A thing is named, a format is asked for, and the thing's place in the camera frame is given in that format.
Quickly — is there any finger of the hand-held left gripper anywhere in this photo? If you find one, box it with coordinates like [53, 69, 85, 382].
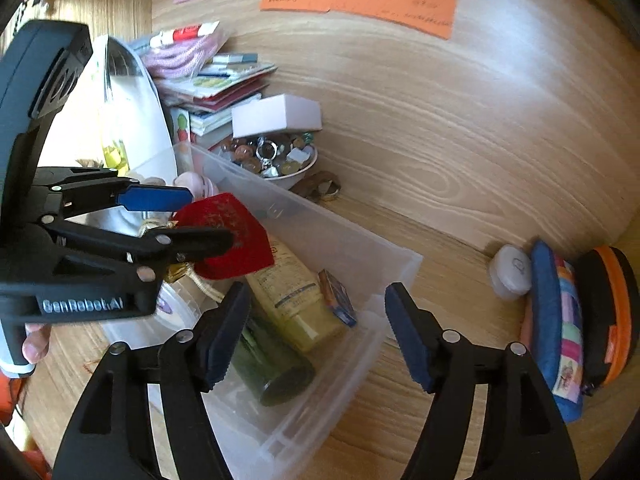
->
[39, 219, 236, 282]
[32, 166, 194, 222]

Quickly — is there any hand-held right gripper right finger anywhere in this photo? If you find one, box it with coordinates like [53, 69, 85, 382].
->
[384, 282, 582, 480]

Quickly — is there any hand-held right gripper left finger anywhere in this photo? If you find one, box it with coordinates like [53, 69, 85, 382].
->
[51, 281, 252, 480]

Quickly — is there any red embroidered charm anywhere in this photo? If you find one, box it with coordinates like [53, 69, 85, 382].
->
[171, 192, 276, 281]

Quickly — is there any pink macaron case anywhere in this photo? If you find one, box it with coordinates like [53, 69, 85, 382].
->
[174, 171, 221, 200]

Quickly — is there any dark green bottle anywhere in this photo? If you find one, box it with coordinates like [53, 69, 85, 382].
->
[227, 310, 317, 407]

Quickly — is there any cream yellow tube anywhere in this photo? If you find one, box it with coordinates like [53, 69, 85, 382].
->
[245, 237, 348, 353]

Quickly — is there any small orange blue box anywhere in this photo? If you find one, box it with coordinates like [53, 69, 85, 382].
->
[318, 269, 358, 328]

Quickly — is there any clear plastic box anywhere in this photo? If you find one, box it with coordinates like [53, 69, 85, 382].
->
[100, 140, 425, 480]

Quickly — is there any wooden desktop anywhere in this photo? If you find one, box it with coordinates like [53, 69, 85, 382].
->
[20, 150, 640, 480]

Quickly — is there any person's left hand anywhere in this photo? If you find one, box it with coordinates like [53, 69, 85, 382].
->
[23, 324, 52, 365]

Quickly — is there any gold foil wrapper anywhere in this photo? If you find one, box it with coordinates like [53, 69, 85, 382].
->
[165, 260, 193, 283]

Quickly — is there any yellow liquid bottle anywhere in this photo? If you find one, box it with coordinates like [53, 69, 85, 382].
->
[100, 135, 131, 171]

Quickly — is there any white plastic lid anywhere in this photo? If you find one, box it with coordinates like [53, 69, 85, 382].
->
[100, 280, 221, 356]

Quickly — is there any white paper sheet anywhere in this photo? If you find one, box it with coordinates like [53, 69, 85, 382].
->
[42, 35, 178, 236]

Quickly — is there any white bowl of trinkets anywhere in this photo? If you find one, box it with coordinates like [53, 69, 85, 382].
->
[220, 132, 319, 191]

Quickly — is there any white round case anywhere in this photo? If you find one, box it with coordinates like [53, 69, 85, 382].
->
[489, 244, 533, 302]

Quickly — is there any stack of booklets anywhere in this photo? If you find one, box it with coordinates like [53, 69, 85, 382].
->
[157, 52, 278, 151]

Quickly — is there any blue pencil case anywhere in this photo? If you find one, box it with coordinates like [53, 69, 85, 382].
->
[520, 240, 586, 423]

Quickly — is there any pink crochet item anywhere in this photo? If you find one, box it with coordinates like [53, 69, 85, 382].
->
[127, 27, 232, 78]

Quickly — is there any small white box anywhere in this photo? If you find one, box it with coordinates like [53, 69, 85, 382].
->
[231, 93, 323, 139]

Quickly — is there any red white tube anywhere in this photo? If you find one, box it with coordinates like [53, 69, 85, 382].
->
[150, 21, 221, 47]

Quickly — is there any black orange zip case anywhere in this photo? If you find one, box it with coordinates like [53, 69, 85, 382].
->
[570, 245, 640, 398]

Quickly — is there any brown ring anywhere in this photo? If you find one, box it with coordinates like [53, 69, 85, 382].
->
[290, 170, 343, 204]

